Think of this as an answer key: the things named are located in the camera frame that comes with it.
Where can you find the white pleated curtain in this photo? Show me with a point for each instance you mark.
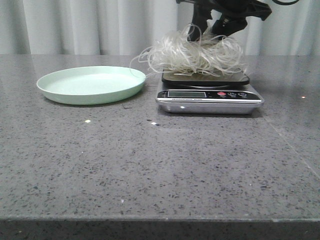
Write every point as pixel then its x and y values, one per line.
pixel 126 27

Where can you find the white vermicelli noodle bundle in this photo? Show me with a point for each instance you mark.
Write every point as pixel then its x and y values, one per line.
pixel 192 51

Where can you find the light green round plate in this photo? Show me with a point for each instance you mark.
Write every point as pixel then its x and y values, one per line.
pixel 91 85

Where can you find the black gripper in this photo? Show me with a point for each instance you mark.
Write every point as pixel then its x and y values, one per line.
pixel 233 19

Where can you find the black silver kitchen scale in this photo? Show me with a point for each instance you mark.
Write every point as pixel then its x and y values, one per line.
pixel 207 94

